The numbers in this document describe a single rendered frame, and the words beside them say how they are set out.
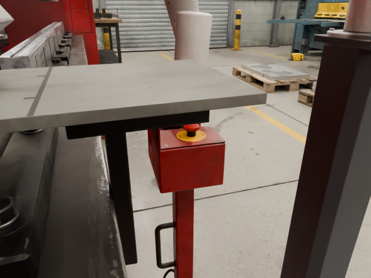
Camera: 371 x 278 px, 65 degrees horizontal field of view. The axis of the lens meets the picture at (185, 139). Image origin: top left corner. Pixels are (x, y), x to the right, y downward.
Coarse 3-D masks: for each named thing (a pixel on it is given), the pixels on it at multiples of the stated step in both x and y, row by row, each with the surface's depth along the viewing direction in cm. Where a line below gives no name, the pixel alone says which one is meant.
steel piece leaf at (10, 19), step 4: (0, 8) 25; (0, 12) 24; (4, 12) 25; (0, 16) 23; (4, 16) 24; (8, 16) 25; (0, 20) 22; (4, 20) 23; (8, 20) 24; (12, 20) 26; (0, 24) 22; (4, 24) 24; (8, 24) 26; (0, 28) 24
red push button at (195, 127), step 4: (192, 124) 69; (196, 124) 70; (184, 128) 69; (188, 128) 68; (192, 128) 68; (196, 128) 68; (188, 132) 69; (192, 132) 69; (188, 136) 70; (192, 136) 70
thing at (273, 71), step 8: (248, 64) 487; (256, 64) 487; (264, 64) 487; (272, 64) 487; (256, 72) 438; (264, 72) 425; (272, 72) 425; (280, 72) 425; (288, 72) 424; (296, 72) 425; (272, 80) 400
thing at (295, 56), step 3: (303, 39) 685; (306, 39) 684; (303, 42) 686; (306, 42) 687; (303, 51) 697; (291, 54) 637; (294, 54) 632; (297, 54) 630; (300, 54) 630; (291, 57) 643; (294, 57) 633; (297, 57) 633; (300, 57) 633; (303, 57) 633; (291, 60) 636; (294, 60) 635; (297, 60) 635; (300, 60) 635
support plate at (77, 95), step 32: (128, 64) 36; (160, 64) 36; (192, 64) 36; (0, 96) 23; (32, 96) 23; (64, 96) 23; (96, 96) 23; (128, 96) 23; (160, 96) 23; (192, 96) 23; (224, 96) 23; (256, 96) 24; (0, 128) 19; (32, 128) 19
